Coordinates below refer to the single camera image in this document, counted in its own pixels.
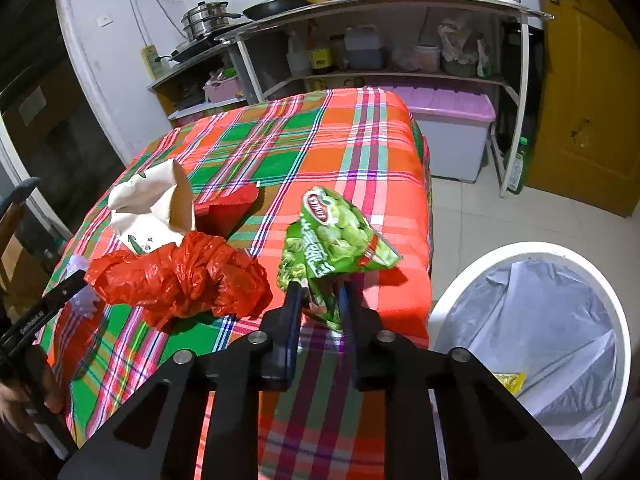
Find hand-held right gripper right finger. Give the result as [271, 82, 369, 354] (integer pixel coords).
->
[341, 279, 584, 480]

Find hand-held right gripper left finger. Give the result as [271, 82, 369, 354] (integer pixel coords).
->
[57, 280, 306, 480]

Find green snack packet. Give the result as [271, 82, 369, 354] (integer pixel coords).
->
[277, 185, 404, 334]

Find white trash bin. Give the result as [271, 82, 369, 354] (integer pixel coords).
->
[428, 241, 632, 474]

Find red plastic bag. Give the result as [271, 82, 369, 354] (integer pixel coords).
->
[84, 232, 274, 332]

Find gold foil wrapper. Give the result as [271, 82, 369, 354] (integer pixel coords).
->
[492, 370, 529, 396]

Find clear bin liner bag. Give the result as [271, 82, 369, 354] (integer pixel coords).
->
[456, 259, 619, 432]

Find person's left hand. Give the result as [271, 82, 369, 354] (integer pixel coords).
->
[0, 372, 68, 444]

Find clear plastic wrapper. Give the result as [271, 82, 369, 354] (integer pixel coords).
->
[64, 254, 102, 319]

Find dark wooden chair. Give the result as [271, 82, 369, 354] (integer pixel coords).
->
[0, 177, 41, 272]

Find red flat wrapper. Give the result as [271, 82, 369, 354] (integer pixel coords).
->
[194, 184, 259, 236]

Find plaid tablecloth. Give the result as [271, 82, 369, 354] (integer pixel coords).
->
[32, 87, 434, 480]

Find beige paper bag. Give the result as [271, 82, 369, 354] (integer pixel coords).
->
[107, 158, 196, 256]

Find green plastic bottle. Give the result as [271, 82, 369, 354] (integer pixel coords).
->
[506, 137, 530, 195]

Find pink lidded box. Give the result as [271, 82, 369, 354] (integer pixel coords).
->
[167, 97, 247, 126]

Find purple lid storage box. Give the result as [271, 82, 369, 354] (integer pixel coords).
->
[389, 85, 497, 184]

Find pink basket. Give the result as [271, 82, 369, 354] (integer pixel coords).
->
[202, 70, 246, 104]

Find white spray bottle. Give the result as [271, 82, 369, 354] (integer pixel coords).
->
[285, 29, 312, 77]

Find yellow label bottle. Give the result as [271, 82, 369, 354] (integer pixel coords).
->
[305, 19, 335, 75]

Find low side shelf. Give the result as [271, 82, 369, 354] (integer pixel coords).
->
[147, 41, 262, 129]

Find dark liquid jug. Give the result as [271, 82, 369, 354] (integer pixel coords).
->
[343, 24, 386, 71]

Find round plastic tub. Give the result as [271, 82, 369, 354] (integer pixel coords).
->
[412, 43, 442, 72]

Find yellowed power strip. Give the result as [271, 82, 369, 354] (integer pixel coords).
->
[141, 44, 160, 80]

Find black cooktop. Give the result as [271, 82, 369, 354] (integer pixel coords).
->
[168, 27, 251, 64]

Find crumpled plastic bags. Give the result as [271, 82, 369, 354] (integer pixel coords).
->
[438, 14, 494, 79]

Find steel steamer pot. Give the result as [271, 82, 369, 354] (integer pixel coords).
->
[180, 0, 242, 40]

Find black frying pan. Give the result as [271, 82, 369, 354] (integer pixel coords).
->
[242, 0, 310, 20]

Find white kitchen shelf unit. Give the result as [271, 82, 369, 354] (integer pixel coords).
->
[214, 0, 557, 199]

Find wooden door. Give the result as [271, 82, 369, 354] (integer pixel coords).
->
[519, 0, 640, 219]

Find wall power cable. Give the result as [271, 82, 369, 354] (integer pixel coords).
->
[121, 0, 151, 49]

